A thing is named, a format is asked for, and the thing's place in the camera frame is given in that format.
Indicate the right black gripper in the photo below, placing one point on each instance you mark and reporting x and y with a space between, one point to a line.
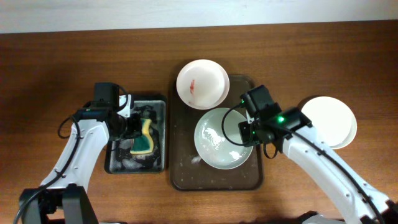
246 132

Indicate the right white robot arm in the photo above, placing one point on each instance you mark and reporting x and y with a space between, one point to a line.
294 135

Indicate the white plate with red stain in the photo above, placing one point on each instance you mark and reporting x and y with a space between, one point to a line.
202 84

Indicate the pale green plate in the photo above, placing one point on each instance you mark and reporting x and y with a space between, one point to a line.
218 141

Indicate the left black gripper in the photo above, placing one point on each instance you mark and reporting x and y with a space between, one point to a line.
135 123

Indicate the black soapy water tray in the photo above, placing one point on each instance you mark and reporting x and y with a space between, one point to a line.
120 160

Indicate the green and yellow sponge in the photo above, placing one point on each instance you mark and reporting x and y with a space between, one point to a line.
143 144

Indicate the brown plastic serving tray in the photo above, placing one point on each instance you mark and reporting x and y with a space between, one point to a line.
187 170

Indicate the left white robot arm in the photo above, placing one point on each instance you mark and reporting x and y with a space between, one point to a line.
66 185

